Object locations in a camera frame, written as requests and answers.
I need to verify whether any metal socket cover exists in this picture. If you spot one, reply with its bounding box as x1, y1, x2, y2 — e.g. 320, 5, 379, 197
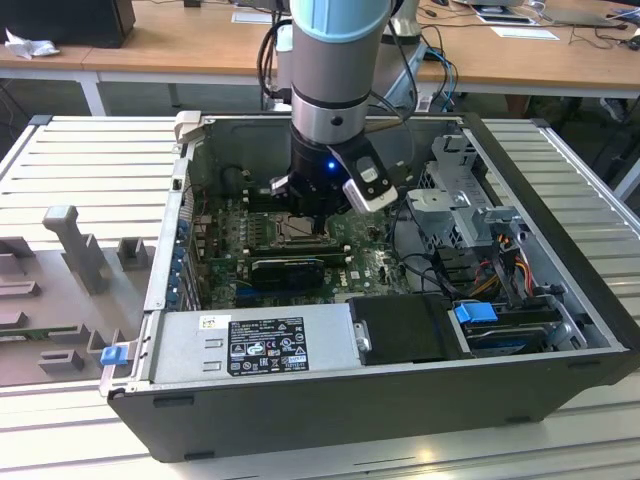
273, 212, 334, 246

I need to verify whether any blue expansion slot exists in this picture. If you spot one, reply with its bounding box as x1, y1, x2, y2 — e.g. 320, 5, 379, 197
233, 283, 321, 296

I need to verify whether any black graphics card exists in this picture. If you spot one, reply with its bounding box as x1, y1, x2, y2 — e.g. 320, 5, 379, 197
249, 257, 325, 290

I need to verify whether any green motherboard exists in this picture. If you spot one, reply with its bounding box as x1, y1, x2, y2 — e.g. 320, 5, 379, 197
192, 192, 416, 311

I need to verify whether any beige case latch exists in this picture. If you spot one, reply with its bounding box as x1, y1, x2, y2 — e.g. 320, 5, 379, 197
173, 110, 204, 151

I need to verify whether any metal drive cage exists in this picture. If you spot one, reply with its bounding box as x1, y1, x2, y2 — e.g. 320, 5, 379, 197
403, 133, 531, 306

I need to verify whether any pale blue teach pendant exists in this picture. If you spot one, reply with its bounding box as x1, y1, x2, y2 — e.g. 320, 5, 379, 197
379, 42, 431, 111

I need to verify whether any white paper sheet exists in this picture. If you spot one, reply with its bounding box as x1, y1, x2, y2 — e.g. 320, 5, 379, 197
231, 10, 275, 25

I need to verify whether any blue disk carrier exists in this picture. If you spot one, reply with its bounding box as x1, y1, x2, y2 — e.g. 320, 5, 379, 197
453, 301, 497, 326

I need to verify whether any grey power supply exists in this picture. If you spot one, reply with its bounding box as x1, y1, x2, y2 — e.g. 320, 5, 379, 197
132, 303, 374, 384

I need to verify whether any black PC case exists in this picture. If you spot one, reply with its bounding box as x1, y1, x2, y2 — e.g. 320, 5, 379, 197
99, 110, 640, 464

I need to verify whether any hard disk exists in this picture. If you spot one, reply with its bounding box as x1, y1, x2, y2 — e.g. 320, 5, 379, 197
462, 322, 549, 357

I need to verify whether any blue latch tab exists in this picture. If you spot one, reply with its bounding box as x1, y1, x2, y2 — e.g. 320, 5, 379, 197
100, 346, 129, 368

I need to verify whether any grey parts rack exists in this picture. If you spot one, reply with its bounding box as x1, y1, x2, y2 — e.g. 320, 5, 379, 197
0, 203, 164, 389

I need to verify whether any black box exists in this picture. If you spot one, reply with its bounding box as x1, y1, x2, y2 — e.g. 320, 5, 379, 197
0, 0, 137, 50

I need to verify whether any crumpled white paper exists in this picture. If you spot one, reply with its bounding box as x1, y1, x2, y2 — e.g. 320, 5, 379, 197
3, 27, 61, 61

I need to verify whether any green RAM stick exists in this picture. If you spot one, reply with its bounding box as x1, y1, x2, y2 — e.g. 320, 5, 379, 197
0, 327, 81, 346

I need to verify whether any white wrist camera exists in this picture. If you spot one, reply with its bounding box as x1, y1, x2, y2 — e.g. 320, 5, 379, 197
327, 144, 400, 214

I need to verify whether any thick black cable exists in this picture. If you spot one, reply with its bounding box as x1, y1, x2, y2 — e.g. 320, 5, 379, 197
388, 197, 454, 301

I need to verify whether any metal cage bracket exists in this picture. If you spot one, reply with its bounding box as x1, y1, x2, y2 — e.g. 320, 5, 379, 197
405, 188, 474, 226

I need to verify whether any black plastic bay frame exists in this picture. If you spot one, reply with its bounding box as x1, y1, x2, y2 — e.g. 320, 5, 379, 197
432, 247, 481, 296

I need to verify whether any blue cable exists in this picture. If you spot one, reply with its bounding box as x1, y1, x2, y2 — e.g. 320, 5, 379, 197
427, 47, 459, 109

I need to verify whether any yellow red wire bundle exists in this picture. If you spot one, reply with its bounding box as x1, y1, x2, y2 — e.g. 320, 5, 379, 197
472, 252, 531, 301

